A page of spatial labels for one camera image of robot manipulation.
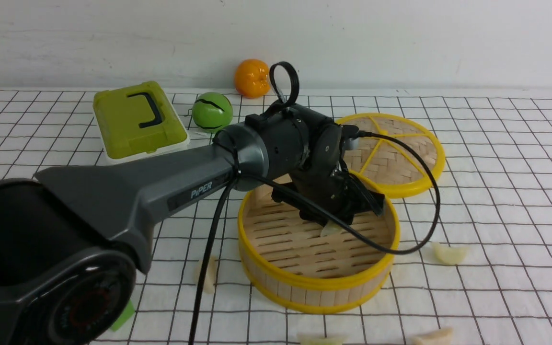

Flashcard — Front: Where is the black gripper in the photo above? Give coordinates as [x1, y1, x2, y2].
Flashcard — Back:
[271, 163, 386, 225]

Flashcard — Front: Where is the pale cream dumpling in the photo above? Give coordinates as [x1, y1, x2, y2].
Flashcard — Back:
[194, 256, 218, 295]

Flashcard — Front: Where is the greenish dumpling bottom edge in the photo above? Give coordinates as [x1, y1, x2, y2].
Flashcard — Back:
[297, 333, 347, 345]

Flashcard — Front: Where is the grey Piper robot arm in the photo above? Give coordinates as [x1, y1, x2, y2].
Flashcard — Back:
[0, 101, 385, 345]

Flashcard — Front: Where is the bamboo steamer lid yellow rim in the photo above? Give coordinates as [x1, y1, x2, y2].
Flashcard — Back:
[336, 112, 446, 198]

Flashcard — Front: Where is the bamboo steamer tray yellow rim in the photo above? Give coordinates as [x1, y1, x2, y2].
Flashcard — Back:
[237, 185, 395, 314]

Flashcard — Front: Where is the orange fruit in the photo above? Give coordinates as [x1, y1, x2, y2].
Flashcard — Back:
[234, 59, 270, 99]

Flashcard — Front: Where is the green striped ball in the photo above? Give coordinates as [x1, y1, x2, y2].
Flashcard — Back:
[191, 92, 233, 133]

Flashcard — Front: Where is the green lidded storage box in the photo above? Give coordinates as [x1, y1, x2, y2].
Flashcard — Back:
[92, 81, 190, 165]

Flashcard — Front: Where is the green foam cube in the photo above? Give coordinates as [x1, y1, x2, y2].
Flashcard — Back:
[110, 300, 136, 332]

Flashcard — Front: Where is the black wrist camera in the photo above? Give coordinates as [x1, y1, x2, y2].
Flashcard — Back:
[340, 125, 360, 140]

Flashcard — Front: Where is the black camera cable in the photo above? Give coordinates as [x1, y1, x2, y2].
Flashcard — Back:
[188, 61, 441, 345]

